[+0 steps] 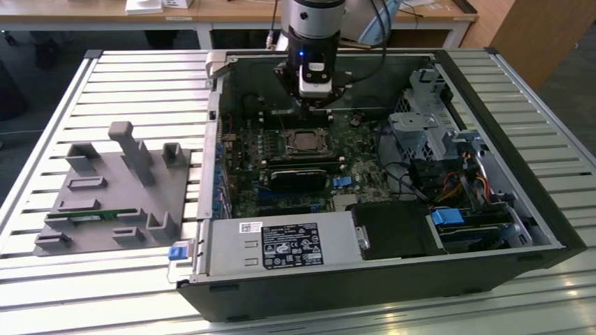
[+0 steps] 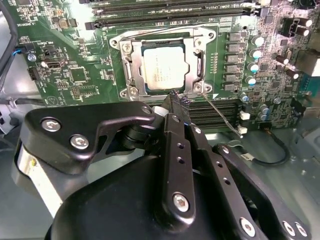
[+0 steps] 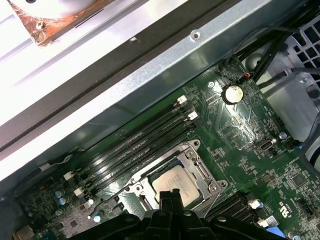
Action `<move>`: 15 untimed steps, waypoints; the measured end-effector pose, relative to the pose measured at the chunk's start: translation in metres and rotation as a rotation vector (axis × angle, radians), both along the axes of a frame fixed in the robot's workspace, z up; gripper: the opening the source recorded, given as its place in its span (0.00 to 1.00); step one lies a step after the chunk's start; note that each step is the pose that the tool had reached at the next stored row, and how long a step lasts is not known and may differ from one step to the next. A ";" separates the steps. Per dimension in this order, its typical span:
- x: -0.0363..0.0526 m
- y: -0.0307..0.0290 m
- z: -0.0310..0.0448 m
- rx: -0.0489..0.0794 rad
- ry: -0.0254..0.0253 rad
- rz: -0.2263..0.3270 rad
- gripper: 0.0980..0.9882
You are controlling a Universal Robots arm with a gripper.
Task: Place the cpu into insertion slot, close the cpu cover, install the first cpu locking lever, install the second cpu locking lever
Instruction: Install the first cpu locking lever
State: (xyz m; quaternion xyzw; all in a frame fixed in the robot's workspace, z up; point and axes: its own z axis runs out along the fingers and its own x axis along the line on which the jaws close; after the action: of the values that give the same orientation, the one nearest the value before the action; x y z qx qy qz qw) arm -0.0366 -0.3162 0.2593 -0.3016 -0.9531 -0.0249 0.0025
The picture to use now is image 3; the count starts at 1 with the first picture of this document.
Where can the coin battery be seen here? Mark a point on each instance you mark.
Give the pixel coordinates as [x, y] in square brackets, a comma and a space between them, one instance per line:
[232, 94]

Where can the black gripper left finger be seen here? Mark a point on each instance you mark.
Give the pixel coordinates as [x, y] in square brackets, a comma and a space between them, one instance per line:
[165, 202]

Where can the blue plastic clip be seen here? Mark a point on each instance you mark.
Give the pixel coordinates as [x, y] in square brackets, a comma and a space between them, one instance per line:
[277, 231]

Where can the black open PC case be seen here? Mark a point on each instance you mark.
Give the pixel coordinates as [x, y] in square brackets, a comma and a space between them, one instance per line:
[162, 75]

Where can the internal USB port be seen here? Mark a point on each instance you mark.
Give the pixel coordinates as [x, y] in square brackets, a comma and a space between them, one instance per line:
[266, 145]

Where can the green motherboard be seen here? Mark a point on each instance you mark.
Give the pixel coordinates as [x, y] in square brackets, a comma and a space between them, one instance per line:
[225, 150]

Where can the silver CPU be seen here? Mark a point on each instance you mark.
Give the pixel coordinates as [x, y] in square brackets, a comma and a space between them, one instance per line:
[175, 180]

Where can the silver drive cage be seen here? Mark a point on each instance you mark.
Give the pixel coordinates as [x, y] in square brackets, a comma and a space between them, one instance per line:
[291, 53]

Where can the CPU socket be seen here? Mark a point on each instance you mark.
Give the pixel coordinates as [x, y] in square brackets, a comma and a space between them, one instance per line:
[136, 187]

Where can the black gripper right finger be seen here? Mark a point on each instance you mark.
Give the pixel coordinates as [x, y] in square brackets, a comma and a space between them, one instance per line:
[178, 202]

